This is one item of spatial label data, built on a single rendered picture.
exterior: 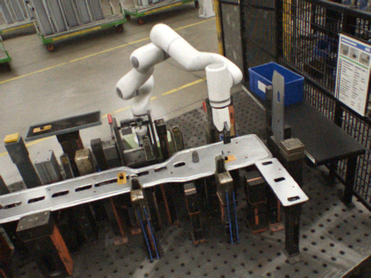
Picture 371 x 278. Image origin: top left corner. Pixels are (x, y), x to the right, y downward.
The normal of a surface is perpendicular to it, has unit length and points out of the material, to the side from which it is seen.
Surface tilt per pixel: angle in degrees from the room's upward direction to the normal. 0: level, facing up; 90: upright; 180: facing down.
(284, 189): 0
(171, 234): 0
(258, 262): 0
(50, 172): 90
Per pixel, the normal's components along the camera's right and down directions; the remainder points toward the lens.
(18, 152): 0.21, 0.49
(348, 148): -0.14, -0.84
